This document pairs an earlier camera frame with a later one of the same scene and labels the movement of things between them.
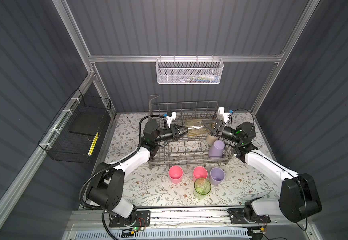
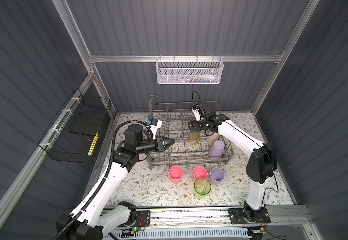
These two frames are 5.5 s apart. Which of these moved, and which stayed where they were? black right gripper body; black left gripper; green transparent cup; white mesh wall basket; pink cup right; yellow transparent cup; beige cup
Moved: black right gripper body; yellow transparent cup; black left gripper
Stayed: beige cup; pink cup right; green transparent cup; white mesh wall basket
